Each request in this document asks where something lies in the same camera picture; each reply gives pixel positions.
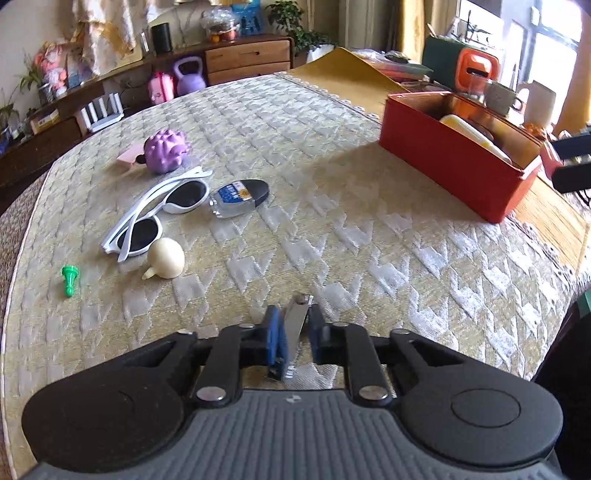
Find silver nail clipper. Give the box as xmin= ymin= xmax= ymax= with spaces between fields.
xmin=276 ymin=293 xmax=314 ymax=381

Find white yellow pill bottle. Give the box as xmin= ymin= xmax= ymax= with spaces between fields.
xmin=440 ymin=114 xmax=512 ymax=164

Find yellow giraffe plush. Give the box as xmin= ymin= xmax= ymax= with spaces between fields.
xmin=554 ymin=14 xmax=591 ymax=134

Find white tall cup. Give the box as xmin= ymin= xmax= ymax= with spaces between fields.
xmin=517 ymin=81 xmax=556 ymax=129

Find red metal tin box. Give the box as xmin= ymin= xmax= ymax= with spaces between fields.
xmin=379 ymin=92 xmax=542 ymax=224

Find pale green mug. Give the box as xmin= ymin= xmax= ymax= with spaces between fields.
xmin=484 ymin=81 xmax=524 ymax=117

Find cream garlic shaped toy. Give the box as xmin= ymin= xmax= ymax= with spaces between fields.
xmin=142 ymin=237 xmax=185 ymax=280

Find clear drinking glass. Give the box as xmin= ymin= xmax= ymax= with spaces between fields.
xmin=467 ymin=72 xmax=488 ymax=104

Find cream quilted table mat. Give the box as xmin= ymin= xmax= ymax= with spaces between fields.
xmin=1 ymin=75 xmax=590 ymax=478

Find white sunglasses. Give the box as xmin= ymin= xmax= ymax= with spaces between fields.
xmin=101 ymin=166 xmax=213 ymax=262

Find orange green tissue box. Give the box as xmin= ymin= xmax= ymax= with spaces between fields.
xmin=422 ymin=36 xmax=501 ymax=92

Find small bottle black cap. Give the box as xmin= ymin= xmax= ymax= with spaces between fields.
xmin=208 ymin=179 xmax=270 ymax=219

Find green chess pawn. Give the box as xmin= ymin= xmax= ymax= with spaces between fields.
xmin=61 ymin=265 xmax=79 ymax=298

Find stack of colourful books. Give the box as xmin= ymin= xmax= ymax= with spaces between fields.
xmin=353 ymin=49 xmax=433 ymax=82

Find purple spiky ball toy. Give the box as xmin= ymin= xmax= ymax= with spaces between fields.
xmin=135 ymin=129 xmax=189 ymax=175

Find pink sticky note pad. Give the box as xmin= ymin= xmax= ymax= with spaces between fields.
xmin=116 ymin=143 xmax=145 ymax=170

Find yellow curtain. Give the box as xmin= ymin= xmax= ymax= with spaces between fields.
xmin=396 ymin=0 xmax=460 ymax=61

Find gold tin lid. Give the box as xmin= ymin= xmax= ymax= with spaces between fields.
xmin=288 ymin=47 xmax=407 ymax=114

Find white wifi router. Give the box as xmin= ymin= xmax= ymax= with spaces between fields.
xmin=78 ymin=92 xmax=124 ymax=134

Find purple kettlebell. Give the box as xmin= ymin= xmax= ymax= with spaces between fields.
xmin=173 ymin=56 xmax=206 ymax=96

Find pink toy suitcase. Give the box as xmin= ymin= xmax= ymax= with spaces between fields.
xmin=148 ymin=71 xmax=175 ymax=105

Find wooden tv cabinet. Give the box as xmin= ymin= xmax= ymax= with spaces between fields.
xmin=1 ymin=34 xmax=294 ymax=188

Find black cylinder speaker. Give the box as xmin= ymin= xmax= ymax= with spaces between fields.
xmin=150 ymin=23 xmax=173 ymax=55

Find bag of fruit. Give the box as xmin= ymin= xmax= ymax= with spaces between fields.
xmin=200 ymin=7 xmax=240 ymax=43

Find potted green tree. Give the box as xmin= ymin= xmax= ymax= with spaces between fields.
xmin=263 ymin=0 xmax=338 ymax=67

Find blue paper bag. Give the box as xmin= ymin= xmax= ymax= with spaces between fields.
xmin=231 ymin=0 xmax=264 ymax=36

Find pink doll figure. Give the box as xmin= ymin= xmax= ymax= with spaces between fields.
xmin=33 ymin=42 xmax=67 ymax=97

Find floral cloth cover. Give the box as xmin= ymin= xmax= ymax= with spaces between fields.
xmin=72 ymin=0 xmax=159 ymax=76

